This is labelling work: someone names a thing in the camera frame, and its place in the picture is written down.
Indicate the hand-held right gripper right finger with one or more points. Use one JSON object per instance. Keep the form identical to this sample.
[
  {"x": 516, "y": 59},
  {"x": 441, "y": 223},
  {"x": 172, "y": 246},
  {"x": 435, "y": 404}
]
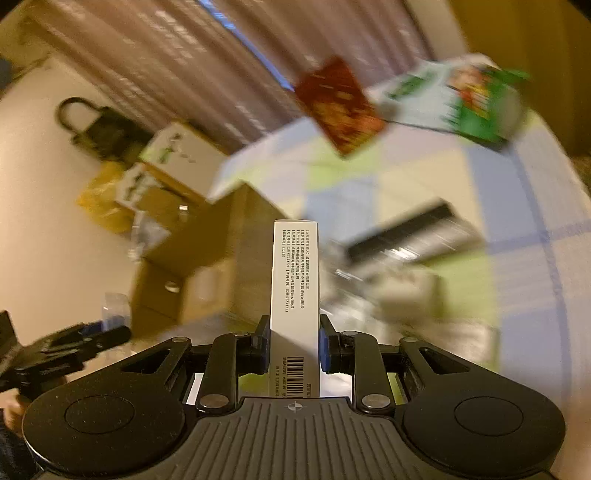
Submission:
[{"x": 325, "y": 351}]

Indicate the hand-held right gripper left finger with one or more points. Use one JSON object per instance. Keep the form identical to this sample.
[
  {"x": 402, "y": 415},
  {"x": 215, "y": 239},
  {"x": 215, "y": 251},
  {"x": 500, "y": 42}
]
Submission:
[{"x": 260, "y": 347}]

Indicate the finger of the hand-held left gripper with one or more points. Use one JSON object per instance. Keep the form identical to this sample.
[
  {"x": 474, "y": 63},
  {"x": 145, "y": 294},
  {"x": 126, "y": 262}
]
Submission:
[{"x": 110, "y": 335}]

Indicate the white medicine box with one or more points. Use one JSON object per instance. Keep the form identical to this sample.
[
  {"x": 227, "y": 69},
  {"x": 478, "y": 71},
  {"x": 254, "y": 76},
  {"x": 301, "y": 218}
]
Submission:
[{"x": 294, "y": 295}]

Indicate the person's left hand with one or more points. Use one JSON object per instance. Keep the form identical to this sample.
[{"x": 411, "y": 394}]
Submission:
[{"x": 11, "y": 413}]

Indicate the white packet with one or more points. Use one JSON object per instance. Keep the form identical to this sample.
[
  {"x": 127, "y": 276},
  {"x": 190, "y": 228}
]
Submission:
[{"x": 397, "y": 295}]

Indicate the brown cardboard box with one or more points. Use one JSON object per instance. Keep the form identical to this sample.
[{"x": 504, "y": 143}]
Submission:
[{"x": 198, "y": 267}]

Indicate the clear plastic bag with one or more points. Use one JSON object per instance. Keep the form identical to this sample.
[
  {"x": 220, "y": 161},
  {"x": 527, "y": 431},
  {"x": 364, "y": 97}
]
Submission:
[{"x": 148, "y": 235}]

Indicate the yellow plastic bag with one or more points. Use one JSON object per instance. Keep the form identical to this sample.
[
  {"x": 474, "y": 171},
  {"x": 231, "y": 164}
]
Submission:
[{"x": 104, "y": 196}]

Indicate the black and silver tray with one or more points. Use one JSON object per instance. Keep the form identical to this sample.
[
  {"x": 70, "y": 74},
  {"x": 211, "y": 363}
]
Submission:
[{"x": 411, "y": 236}]

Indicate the small white green-print box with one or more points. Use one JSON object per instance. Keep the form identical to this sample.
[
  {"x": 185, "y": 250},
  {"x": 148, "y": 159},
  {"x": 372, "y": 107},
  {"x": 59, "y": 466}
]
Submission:
[{"x": 134, "y": 184}]

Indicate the large white green-print box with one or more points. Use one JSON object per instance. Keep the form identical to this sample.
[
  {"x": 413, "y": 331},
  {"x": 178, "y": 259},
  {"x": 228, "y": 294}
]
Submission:
[{"x": 182, "y": 150}]

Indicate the black handbag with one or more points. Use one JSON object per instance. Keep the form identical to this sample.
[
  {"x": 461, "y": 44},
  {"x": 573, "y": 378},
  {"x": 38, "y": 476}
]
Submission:
[{"x": 94, "y": 127}]

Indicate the checked tablecloth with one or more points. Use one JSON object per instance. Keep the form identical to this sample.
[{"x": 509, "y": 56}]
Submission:
[{"x": 521, "y": 258}]

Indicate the red snack packet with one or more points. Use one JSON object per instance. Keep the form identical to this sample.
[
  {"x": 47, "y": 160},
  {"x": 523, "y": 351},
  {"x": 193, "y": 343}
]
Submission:
[{"x": 340, "y": 107}]

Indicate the green and white carton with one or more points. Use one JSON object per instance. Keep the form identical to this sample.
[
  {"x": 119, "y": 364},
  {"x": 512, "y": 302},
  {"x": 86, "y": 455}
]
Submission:
[{"x": 455, "y": 100}]

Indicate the striped curtain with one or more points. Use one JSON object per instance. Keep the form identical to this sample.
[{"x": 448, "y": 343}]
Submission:
[{"x": 184, "y": 60}]

